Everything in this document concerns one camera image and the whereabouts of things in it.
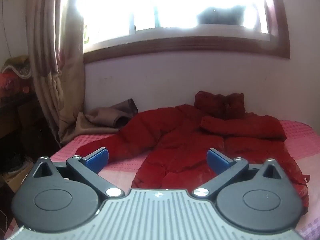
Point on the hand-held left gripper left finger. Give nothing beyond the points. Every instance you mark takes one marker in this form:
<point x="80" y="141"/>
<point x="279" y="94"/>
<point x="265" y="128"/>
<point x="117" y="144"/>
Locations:
<point x="98" y="158"/>

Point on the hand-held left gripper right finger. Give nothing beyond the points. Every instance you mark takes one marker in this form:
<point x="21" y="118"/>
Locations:
<point x="215" y="158"/>

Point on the red down jacket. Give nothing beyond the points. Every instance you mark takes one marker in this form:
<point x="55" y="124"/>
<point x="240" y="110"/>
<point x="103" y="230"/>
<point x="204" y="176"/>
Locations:
<point x="185" y="140"/>

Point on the brown cloth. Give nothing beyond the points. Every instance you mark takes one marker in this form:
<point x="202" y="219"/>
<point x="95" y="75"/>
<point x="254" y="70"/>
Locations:
<point x="110" y="116"/>

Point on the dark wooden cabinet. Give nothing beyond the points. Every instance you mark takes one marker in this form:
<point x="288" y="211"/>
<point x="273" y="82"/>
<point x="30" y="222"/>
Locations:
<point x="22" y="120"/>

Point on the pink checkered bed sheet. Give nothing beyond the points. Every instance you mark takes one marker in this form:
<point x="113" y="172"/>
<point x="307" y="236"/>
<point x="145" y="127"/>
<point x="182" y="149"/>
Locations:
<point x="300" y="140"/>

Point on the cardboard box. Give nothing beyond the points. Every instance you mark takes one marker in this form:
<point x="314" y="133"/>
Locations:
<point x="15" y="181"/>

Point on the beige patterned curtain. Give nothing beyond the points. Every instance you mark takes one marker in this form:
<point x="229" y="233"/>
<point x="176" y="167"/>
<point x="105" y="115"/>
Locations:
<point x="55" y="55"/>

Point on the red bag on cabinet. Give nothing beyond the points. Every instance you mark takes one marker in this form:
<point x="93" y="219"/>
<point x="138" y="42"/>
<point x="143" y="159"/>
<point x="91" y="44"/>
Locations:
<point x="12" y="85"/>

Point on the beige embroidered cloth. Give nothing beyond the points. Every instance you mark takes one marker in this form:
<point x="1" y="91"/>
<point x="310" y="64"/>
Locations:
<point x="17" y="66"/>

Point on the green window sticker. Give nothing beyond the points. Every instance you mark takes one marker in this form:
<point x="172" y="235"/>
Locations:
<point x="86" y="35"/>

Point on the dark object on windowsill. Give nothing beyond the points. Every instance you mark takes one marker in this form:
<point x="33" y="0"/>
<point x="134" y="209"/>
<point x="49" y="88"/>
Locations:
<point x="220" y="16"/>

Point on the brown wooden window frame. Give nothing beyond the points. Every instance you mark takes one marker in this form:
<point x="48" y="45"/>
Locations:
<point x="175" y="47"/>

